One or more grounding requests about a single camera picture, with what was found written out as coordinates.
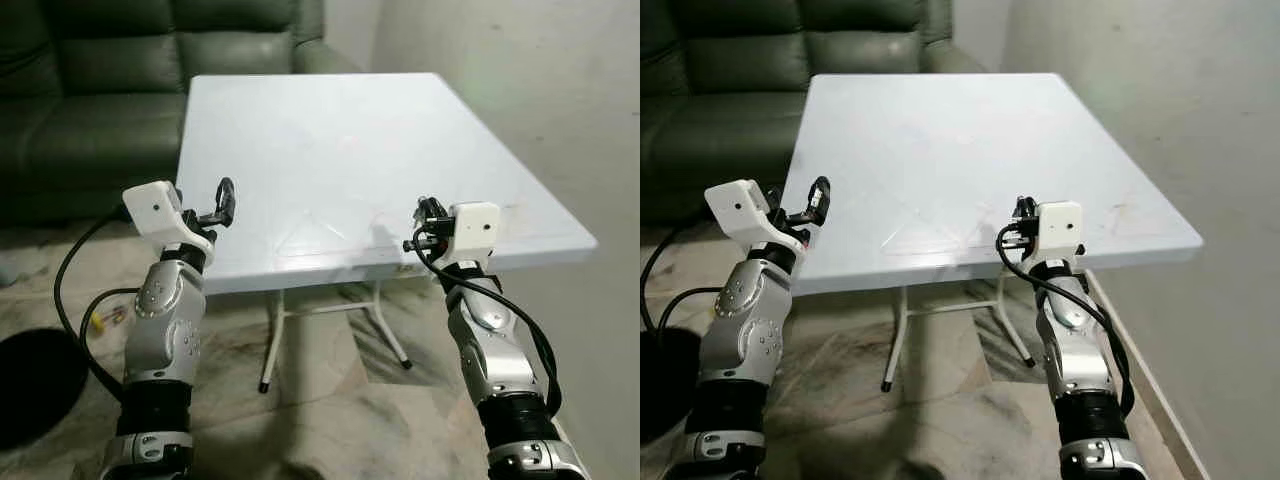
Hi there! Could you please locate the white plastic folding table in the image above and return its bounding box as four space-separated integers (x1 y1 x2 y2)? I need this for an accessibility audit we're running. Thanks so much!
780 72 1204 393
175 72 599 394

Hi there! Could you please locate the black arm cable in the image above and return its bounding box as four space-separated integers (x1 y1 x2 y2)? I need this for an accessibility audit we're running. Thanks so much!
995 222 1137 419
53 205 141 406
640 215 723 337
412 228 563 416

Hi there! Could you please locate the black round floor object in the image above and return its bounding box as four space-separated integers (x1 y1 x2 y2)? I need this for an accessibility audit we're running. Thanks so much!
640 325 703 447
0 328 89 451

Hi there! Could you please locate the dark green leather sofa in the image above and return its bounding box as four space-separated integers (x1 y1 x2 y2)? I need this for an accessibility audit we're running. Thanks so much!
640 0 986 226
0 0 366 226

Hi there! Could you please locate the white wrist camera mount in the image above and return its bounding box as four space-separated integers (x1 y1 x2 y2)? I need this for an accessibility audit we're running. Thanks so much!
447 202 501 269
704 179 806 251
1037 201 1085 263
122 181 216 253

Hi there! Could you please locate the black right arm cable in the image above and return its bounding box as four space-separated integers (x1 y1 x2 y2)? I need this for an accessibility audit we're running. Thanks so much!
995 222 1137 419
412 228 563 416

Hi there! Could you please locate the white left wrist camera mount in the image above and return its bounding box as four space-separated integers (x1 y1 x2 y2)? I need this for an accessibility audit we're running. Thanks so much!
704 179 806 251
122 181 216 253

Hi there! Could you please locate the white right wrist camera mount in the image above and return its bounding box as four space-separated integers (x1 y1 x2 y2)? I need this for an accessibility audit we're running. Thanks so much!
447 202 501 269
1037 201 1085 263

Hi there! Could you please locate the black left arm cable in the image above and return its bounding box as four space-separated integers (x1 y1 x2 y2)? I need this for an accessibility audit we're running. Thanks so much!
640 215 723 337
53 205 141 406

